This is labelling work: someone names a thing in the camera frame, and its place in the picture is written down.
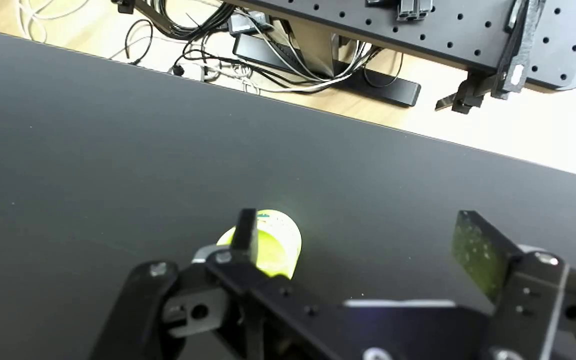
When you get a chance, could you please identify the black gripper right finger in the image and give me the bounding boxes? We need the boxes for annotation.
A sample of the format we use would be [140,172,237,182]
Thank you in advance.
[451,210,522,302]

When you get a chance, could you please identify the black perforated breadboard table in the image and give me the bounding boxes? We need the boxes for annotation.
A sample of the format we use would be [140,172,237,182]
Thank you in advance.
[227,0,576,97]

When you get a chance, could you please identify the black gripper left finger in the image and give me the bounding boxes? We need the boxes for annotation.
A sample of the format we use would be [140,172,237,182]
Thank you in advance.
[230,207,256,252]

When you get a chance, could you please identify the green ceramic mug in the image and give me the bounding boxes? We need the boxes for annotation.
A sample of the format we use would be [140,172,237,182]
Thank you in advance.
[215,207,301,278]

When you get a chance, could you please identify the tangled cables on floor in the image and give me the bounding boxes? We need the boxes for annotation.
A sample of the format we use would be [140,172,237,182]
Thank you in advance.
[16,0,395,96]

